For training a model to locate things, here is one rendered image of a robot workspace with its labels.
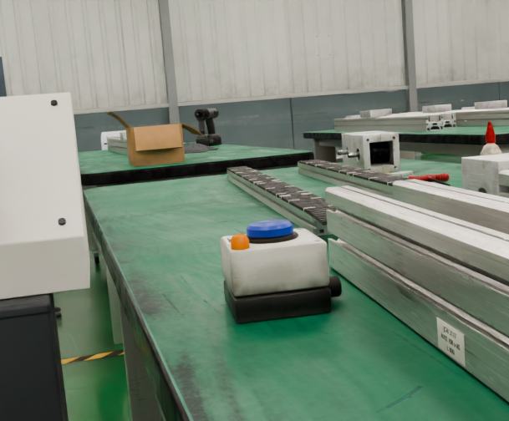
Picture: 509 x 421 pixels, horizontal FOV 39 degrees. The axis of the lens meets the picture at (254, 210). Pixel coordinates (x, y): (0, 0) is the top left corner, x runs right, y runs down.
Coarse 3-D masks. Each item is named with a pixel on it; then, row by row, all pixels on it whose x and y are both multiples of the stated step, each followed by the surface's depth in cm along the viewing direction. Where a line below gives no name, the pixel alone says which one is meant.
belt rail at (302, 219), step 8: (232, 176) 183; (240, 184) 164; (248, 184) 151; (248, 192) 152; (256, 192) 142; (264, 192) 131; (264, 200) 132; (272, 200) 127; (280, 200) 116; (272, 208) 124; (280, 208) 117; (288, 208) 110; (296, 208) 104; (288, 216) 110; (296, 216) 105; (304, 216) 99; (296, 224) 105; (304, 224) 100; (312, 224) 98; (320, 224) 95; (312, 232) 95; (320, 232) 95; (328, 232) 95
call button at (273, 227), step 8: (256, 224) 61; (264, 224) 60; (272, 224) 60; (280, 224) 60; (288, 224) 60; (248, 232) 60; (256, 232) 59; (264, 232) 59; (272, 232) 59; (280, 232) 59; (288, 232) 60
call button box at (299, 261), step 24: (264, 240) 59; (288, 240) 59; (312, 240) 59; (240, 264) 57; (264, 264) 57; (288, 264) 58; (312, 264) 58; (240, 288) 57; (264, 288) 58; (288, 288) 58; (312, 288) 59; (336, 288) 62; (240, 312) 57; (264, 312) 58; (288, 312) 58; (312, 312) 58
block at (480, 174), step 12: (480, 156) 84; (492, 156) 83; (504, 156) 82; (468, 168) 83; (480, 168) 81; (492, 168) 78; (504, 168) 77; (468, 180) 84; (480, 180) 81; (492, 180) 78; (492, 192) 78
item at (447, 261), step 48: (336, 192) 70; (432, 192) 65; (480, 192) 61; (384, 240) 56; (432, 240) 47; (480, 240) 41; (384, 288) 57; (432, 288) 47; (480, 288) 40; (432, 336) 48; (480, 336) 41
